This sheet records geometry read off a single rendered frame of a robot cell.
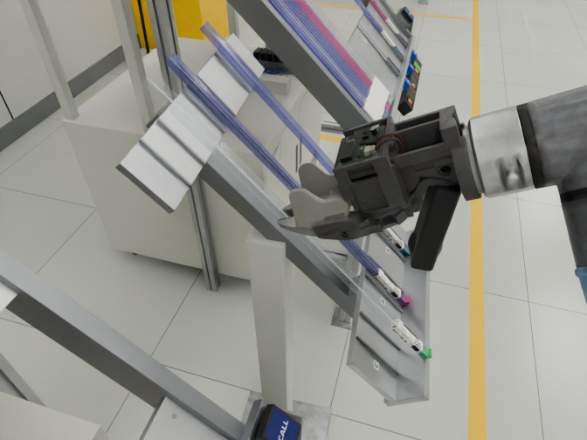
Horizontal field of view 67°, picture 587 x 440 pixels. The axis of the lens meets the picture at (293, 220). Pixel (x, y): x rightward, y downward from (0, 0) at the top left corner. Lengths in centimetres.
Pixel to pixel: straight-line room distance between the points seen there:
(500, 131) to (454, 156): 4
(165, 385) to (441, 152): 36
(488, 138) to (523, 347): 136
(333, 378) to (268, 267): 83
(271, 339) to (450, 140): 58
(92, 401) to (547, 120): 143
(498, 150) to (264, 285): 46
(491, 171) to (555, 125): 6
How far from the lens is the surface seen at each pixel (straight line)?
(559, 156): 41
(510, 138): 41
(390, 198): 43
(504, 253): 199
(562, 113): 41
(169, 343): 160
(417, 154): 42
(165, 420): 53
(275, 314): 81
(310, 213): 47
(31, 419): 86
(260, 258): 70
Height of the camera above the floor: 132
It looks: 43 degrees down
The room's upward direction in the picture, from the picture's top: straight up
